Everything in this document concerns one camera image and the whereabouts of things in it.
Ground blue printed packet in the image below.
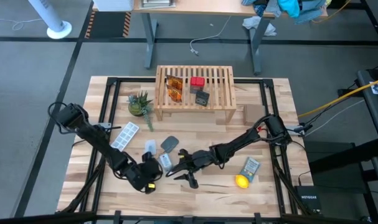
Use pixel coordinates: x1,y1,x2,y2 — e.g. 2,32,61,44
239,156,262,184

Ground wooden slatted shelf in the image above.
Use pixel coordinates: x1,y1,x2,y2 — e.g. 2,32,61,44
153,65,238,124

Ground green black pepper tin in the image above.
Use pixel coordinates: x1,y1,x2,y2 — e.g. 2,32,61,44
194,90,211,108

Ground black Netgear switch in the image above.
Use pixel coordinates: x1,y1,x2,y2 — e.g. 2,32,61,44
293,185,323,215

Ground potted succulent plant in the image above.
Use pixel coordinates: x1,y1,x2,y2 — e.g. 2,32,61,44
126,90,155,133

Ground orange brown taco mix packet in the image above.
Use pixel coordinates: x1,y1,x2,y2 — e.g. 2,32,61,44
166,74,184,91
166,85,184,104

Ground wooden desk grey legs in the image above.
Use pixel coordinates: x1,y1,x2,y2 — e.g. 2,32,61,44
92,0,329,75

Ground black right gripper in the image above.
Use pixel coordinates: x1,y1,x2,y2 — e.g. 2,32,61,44
165,147,219,190

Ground white spatula black handle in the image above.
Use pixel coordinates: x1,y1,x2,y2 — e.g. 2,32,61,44
144,139,158,156

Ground pile of clothes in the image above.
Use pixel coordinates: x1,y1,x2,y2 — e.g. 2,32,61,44
240,0,333,26

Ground brown cardboard box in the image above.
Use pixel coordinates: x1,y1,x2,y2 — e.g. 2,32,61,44
242,103,268,128

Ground thin yellow cable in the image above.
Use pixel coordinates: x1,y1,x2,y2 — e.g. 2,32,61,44
311,0,353,24

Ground smoked paprika tin red lid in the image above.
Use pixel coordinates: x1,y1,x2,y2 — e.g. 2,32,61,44
189,76,206,95

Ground black mat hazard stripes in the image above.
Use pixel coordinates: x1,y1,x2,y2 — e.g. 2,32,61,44
84,11,133,40

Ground white floor cable with plug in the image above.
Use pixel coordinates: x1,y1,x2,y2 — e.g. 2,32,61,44
189,15,233,57

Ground yellow lemon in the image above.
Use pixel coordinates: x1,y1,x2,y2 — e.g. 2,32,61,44
234,174,250,190

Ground stack of papers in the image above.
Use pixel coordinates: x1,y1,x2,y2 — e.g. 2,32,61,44
138,0,177,10

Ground white ice cube tray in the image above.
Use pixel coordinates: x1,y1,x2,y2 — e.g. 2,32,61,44
110,121,141,152

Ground black side desk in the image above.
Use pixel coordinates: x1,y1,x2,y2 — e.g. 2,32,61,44
356,63,378,203

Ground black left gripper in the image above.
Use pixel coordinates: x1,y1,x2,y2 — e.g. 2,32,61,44
126,151,164,194

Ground bagel seasoning jar white lid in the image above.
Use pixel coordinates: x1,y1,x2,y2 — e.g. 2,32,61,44
158,152,174,172

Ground white crumpled cloth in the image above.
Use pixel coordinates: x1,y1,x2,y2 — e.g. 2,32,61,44
242,16,278,37

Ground thick yellow cable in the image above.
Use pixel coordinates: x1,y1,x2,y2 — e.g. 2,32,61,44
297,75,378,119

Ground white box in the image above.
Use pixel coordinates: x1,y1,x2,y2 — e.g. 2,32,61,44
92,0,135,12

